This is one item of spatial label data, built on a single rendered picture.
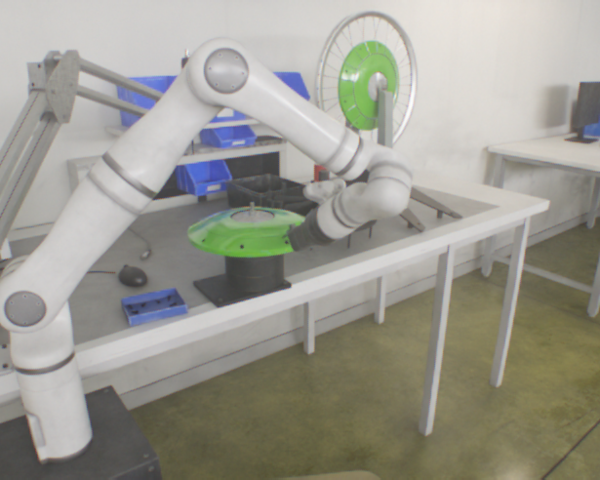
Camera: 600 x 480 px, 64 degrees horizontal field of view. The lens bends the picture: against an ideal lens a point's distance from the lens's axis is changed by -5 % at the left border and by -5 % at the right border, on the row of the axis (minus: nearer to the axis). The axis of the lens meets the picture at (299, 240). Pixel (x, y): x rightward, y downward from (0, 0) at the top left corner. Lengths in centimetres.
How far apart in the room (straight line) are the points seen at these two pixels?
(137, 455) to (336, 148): 58
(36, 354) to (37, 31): 130
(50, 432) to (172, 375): 157
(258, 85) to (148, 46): 134
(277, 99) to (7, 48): 131
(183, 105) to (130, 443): 56
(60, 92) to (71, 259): 47
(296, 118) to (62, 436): 61
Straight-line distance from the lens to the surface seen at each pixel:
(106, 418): 99
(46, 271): 74
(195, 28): 209
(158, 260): 146
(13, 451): 98
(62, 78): 111
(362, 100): 179
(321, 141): 73
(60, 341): 83
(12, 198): 106
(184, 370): 244
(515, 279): 232
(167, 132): 73
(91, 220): 71
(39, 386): 84
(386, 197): 78
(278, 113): 70
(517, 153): 341
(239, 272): 119
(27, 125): 107
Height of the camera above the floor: 145
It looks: 20 degrees down
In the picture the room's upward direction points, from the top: straight up
